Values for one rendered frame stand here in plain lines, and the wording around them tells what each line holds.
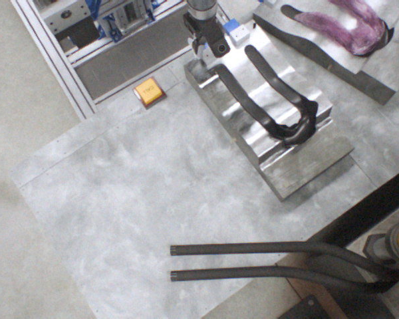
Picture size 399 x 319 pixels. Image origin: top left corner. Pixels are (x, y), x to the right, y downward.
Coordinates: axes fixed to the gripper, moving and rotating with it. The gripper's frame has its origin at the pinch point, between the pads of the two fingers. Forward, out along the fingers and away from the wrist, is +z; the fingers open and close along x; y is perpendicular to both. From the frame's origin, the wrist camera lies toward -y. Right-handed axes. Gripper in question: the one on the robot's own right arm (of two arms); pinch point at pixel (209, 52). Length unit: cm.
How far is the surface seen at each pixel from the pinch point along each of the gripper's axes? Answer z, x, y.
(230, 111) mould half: 2.6, 5.6, -18.4
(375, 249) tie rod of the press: 6, -4, -73
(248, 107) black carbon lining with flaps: 2.5, 0.5, -20.3
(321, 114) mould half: -1.1, -13.7, -35.3
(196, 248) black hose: 6, 37, -45
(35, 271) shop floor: 91, 103, -2
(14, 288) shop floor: 91, 114, -3
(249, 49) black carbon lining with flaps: 2.4, -11.0, -5.4
